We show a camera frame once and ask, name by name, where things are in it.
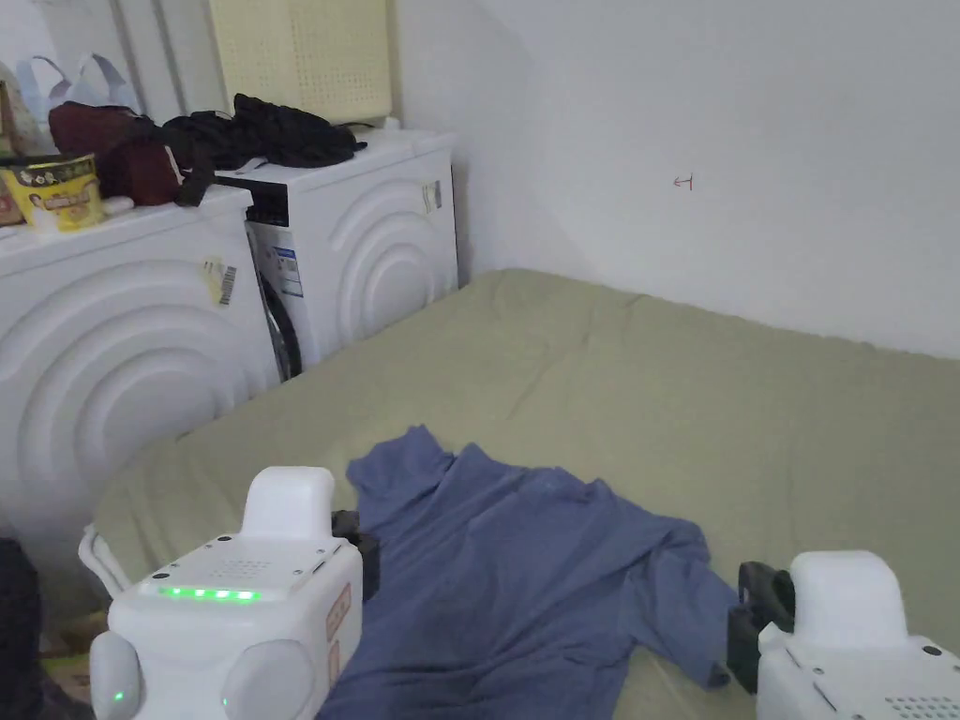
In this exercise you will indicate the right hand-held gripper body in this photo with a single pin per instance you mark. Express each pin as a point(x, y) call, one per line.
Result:
point(847, 660)

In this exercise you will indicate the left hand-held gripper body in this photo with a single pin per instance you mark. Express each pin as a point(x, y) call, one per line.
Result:
point(225, 645)

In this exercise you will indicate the blue shirt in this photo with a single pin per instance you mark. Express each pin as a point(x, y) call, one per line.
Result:
point(510, 585)

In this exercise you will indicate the white washing machine with bags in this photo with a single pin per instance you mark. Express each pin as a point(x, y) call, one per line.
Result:
point(112, 360)

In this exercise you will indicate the bed with pale green sheet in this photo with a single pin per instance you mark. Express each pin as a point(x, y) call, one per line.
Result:
point(615, 375)

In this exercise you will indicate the white washing machine with black clothes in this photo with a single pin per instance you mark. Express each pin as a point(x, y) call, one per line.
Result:
point(375, 247)

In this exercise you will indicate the pale yellow perforated panel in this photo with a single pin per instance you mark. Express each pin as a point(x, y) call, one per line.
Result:
point(300, 52)

